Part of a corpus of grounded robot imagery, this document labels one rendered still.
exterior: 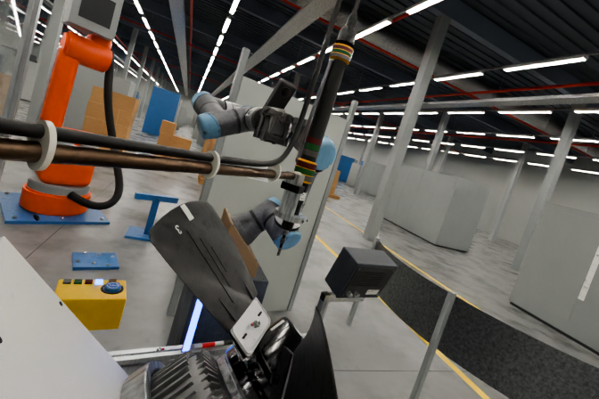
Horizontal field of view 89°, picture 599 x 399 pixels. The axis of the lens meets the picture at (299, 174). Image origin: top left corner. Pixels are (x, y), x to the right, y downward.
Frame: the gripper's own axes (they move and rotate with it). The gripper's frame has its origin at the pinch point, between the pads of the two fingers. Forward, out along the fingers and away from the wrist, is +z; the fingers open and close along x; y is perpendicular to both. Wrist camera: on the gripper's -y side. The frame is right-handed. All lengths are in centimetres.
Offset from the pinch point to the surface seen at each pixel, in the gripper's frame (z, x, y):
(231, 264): 7.9, 9.6, 31.9
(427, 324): -57, -183, 100
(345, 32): 8.2, 0.6, -17.6
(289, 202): 9.4, 2.1, 17.6
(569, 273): -108, -636, 68
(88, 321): -24, 29, 65
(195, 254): 10.1, 17.5, 29.5
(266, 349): 17.5, 2.5, 43.4
